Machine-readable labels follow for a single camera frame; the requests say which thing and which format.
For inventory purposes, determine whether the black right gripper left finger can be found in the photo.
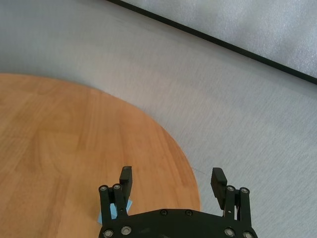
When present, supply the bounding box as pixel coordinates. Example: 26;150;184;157
98;166;134;225

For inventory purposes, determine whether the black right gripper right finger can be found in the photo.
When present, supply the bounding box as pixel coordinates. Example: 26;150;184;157
210;168;253;223

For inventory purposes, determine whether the black wall trim strip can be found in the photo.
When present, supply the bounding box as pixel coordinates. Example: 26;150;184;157
106;0;317;85

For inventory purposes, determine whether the blue cube block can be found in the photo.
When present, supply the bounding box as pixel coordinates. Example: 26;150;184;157
97;200;133;225

